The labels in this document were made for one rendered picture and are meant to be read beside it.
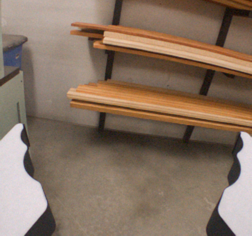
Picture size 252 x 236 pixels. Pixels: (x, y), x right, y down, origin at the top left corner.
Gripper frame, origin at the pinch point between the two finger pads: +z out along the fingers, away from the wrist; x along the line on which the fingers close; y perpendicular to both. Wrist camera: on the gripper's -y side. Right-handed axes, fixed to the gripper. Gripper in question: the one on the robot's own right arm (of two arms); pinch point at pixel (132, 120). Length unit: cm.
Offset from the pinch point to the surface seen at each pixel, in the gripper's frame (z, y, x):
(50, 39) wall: 176, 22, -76
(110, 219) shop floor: 66, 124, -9
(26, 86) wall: 176, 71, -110
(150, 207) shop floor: 80, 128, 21
